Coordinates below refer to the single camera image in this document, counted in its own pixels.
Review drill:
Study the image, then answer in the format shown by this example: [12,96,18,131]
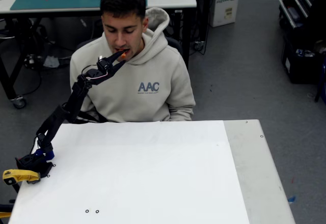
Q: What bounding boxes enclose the white paper sheet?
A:
[8,120,250,224]

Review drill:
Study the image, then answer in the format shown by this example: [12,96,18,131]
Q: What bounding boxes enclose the yellow black table clamp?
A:
[2,169,41,185]
[0,203,14,220]

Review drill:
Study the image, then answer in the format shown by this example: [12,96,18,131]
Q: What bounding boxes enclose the black drawer cabinet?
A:
[278,0,326,29]

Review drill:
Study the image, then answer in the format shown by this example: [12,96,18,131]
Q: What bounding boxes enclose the grey caster wheel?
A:
[10,95,27,109]
[193,40,206,52]

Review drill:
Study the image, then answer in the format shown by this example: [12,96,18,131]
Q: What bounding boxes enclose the man in beige hoodie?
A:
[69,0,196,123]

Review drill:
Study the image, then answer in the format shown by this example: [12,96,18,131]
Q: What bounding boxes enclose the white plastic bag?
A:
[42,54,61,68]

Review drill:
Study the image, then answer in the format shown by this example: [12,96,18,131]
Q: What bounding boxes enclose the black storage bin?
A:
[281,34,326,85]

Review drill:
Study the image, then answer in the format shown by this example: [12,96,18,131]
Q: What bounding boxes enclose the white workbench with black legs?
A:
[0,0,198,109]

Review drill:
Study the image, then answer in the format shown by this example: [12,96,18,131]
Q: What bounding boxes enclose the white cardboard box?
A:
[210,0,247,28]

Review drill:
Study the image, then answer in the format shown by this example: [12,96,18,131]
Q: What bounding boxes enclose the black camera cable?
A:
[80,65,99,76]

